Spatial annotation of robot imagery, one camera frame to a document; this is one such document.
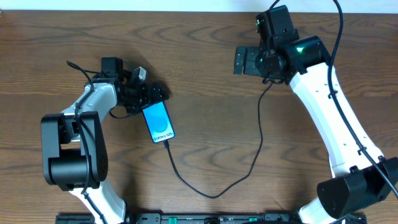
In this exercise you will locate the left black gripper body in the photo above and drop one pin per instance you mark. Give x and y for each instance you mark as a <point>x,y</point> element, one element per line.
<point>152,94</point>

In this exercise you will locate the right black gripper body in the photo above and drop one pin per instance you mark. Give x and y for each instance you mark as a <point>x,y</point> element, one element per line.
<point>249,61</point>

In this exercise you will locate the blue Galaxy smartphone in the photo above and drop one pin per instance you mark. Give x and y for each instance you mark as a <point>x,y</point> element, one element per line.
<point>158,122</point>

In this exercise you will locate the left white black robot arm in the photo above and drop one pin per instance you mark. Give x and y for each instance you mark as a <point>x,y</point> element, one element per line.
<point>74,154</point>

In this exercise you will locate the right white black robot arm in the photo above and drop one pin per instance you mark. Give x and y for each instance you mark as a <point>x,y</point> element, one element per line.
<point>360,173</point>

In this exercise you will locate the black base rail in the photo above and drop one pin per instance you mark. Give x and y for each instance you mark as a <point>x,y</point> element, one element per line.
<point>156,218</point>

